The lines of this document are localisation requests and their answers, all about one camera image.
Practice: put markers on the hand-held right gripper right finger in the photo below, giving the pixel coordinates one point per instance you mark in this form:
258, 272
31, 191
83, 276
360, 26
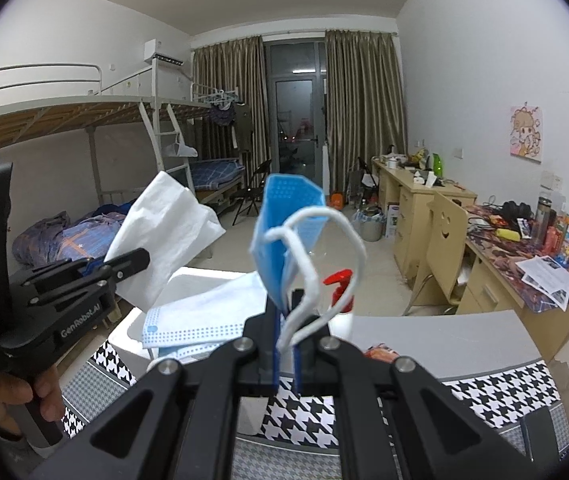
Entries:
298, 375

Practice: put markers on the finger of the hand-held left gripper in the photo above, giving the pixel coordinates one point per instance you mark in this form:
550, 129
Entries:
129, 259
89, 290

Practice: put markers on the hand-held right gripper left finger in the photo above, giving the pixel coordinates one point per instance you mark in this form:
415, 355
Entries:
275, 370

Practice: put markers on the white tissue cloth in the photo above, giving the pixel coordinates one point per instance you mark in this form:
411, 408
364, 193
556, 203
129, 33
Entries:
164, 230

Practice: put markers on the white foam box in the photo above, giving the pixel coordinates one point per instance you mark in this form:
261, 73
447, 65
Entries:
128, 332

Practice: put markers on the pale face mask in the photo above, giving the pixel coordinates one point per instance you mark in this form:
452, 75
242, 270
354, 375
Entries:
204, 312

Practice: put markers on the blue face mask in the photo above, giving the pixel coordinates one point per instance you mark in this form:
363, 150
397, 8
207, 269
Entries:
284, 230

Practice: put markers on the person's left hand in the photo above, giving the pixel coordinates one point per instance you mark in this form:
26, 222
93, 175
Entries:
47, 390

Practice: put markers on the blue patterned quilt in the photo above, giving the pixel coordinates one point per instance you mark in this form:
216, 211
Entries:
64, 241

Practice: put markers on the red snack packet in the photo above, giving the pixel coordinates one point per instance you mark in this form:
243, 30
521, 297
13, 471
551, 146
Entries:
382, 352

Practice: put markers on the white lotion pump bottle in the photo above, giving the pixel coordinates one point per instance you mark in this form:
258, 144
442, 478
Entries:
339, 290

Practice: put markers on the white plastic bag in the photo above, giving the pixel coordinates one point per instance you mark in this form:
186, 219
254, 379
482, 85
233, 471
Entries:
182, 150

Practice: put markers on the bunk bed with blue mattress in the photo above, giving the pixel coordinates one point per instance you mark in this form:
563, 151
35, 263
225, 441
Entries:
217, 171

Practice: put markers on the white bed ladder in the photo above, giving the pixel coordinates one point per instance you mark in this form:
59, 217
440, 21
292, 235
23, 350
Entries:
156, 110

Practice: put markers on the white metal bunk bed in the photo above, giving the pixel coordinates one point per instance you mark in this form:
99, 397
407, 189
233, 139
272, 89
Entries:
64, 115

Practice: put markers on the hanging dark clothes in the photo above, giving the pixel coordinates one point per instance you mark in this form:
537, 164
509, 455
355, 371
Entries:
224, 117

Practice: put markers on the orange floor item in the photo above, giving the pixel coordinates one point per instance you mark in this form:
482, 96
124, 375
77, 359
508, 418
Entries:
335, 200

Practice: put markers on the houndstooth table cloth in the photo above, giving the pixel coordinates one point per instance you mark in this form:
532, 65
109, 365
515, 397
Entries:
489, 396

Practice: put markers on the wooden chair with smiley cutout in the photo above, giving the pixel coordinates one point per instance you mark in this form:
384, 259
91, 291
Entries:
442, 240

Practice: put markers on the plain wooden desk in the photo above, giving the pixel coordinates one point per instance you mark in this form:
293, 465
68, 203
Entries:
414, 210

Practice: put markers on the white air conditioner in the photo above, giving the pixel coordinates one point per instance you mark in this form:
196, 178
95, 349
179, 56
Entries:
162, 52

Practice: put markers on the wooden desk with colourful cover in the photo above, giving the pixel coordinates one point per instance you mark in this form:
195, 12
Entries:
494, 285

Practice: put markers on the brown curtain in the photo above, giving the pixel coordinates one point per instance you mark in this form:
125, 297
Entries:
234, 70
364, 110

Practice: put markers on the glass balcony door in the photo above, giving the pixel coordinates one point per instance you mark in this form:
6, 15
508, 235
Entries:
297, 110

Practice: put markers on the yellow packet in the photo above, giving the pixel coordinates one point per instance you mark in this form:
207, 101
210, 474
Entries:
507, 234

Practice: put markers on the black smartphone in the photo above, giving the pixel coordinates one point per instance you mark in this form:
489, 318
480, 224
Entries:
546, 435

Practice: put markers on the printed paper sheets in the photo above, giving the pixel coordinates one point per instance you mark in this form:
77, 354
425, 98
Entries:
549, 277

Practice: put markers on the steel thermos flask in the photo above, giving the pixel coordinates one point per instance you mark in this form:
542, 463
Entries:
542, 217

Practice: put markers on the white wall socket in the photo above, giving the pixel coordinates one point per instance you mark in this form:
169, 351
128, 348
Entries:
457, 152
552, 180

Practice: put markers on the cartoon wall poster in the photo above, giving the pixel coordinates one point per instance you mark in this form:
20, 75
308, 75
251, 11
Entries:
525, 134

